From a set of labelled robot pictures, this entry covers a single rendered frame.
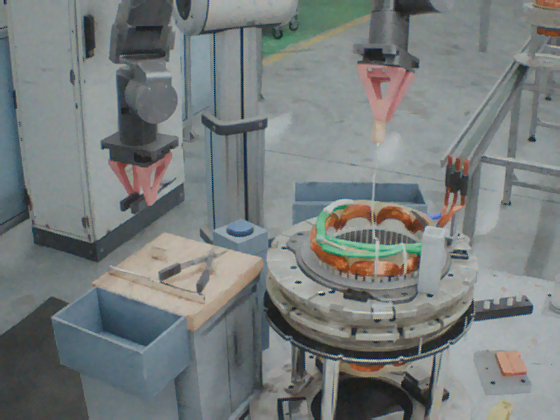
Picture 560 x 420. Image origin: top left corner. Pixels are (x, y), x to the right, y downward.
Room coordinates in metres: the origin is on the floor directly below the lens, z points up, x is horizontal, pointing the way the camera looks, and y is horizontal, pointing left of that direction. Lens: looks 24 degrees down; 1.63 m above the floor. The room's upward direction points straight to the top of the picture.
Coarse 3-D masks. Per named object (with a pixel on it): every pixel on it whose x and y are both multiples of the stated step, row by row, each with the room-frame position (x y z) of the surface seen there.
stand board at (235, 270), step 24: (168, 240) 1.10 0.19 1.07; (192, 240) 1.10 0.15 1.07; (120, 264) 1.02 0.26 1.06; (144, 264) 1.02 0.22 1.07; (168, 264) 1.02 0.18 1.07; (216, 264) 1.02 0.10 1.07; (240, 264) 1.03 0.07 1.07; (120, 288) 0.94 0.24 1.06; (144, 288) 0.95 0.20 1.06; (192, 288) 0.95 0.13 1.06; (216, 288) 0.95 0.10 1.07; (240, 288) 0.98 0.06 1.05; (192, 312) 0.88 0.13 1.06
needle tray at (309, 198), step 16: (304, 192) 1.35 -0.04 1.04; (320, 192) 1.35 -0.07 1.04; (336, 192) 1.35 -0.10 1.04; (352, 192) 1.35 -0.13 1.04; (368, 192) 1.35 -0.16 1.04; (384, 192) 1.35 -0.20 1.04; (400, 192) 1.35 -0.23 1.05; (416, 192) 1.35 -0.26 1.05; (304, 208) 1.25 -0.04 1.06; (320, 208) 1.25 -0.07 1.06; (416, 208) 1.24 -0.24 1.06
